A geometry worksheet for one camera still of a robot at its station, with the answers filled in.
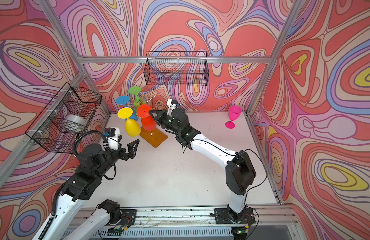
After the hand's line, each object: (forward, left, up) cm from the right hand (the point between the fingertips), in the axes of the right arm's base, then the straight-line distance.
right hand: (148, 114), depth 71 cm
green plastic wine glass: (+21, +11, -1) cm, 24 cm away
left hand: (-11, +7, -4) cm, 14 cm away
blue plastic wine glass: (+13, +16, -1) cm, 20 cm away
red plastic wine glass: (+1, +2, -8) cm, 8 cm away
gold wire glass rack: (+13, +10, -4) cm, 17 cm away
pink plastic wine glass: (+19, -51, -20) cm, 57 cm away
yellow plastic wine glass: (0, +11, -10) cm, 15 cm away
